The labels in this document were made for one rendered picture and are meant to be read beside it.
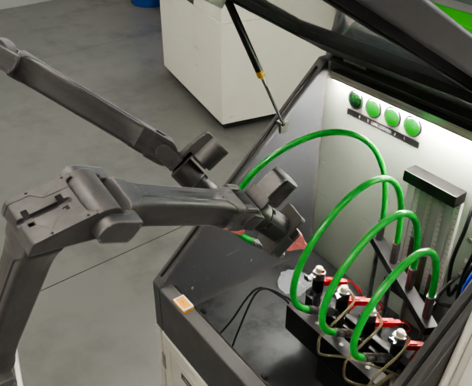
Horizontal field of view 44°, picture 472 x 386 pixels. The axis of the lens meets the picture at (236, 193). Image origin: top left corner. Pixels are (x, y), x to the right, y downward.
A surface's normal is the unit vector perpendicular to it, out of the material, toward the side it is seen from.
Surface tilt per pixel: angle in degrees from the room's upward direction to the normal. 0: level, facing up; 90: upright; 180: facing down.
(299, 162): 90
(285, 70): 90
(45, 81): 68
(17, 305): 110
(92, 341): 0
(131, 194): 38
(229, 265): 90
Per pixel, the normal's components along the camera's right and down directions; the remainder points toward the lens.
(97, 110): 0.17, 0.19
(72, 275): 0.00, -0.83
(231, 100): 0.42, 0.50
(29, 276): 0.57, 0.70
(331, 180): -0.81, 0.32
